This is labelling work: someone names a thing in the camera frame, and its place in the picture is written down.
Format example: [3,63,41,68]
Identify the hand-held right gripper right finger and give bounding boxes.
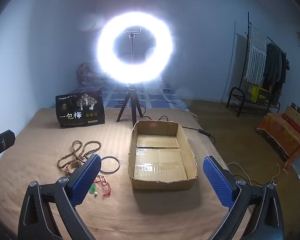
[203,155,285,240]

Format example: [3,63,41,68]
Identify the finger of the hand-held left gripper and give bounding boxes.
[0,129,16,153]

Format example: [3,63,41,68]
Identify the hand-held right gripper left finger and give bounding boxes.
[17,153,102,240]

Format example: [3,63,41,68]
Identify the red cord jade pendant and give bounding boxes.
[89,175,112,197]

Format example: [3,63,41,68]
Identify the beige strap wristwatch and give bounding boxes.
[66,162,84,175]

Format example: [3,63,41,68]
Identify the brown wooden bead necklace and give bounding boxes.
[57,140,102,169]

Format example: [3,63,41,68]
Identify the dark metal bangle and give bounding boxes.
[100,156,120,173]

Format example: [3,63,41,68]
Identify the tan blanket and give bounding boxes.
[0,108,253,240]

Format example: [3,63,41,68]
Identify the black printed snack bag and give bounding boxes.
[55,90,105,128]

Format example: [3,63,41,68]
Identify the orange cloth covered table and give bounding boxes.
[255,112,300,173]

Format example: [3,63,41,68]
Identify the black clothes rack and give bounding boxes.
[226,12,288,117]

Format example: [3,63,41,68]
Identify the black tripod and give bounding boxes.
[116,84,143,128]

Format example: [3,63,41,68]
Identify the red flat box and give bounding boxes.
[281,114,300,133]

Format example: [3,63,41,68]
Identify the yellow plastic crate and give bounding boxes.
[250,85,268,104]

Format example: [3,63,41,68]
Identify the small cardboard box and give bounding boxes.
[285,105,300,128]

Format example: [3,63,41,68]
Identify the folded patterned quilt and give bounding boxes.
[76,62,103,87]

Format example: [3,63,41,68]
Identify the dark hanging clothes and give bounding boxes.
[262,42,288,105]

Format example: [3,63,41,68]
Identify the striped white towel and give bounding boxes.
[245,24,268,85]

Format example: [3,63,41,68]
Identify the phone holder on pole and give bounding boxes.
[122,27,143,65]

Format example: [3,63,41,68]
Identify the white cable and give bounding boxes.
[226,162,280,185]

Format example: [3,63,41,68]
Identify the black power cable with switch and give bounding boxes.
[142,115,215,145]

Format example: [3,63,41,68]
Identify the white ring light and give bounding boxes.
[97,11,173,84]

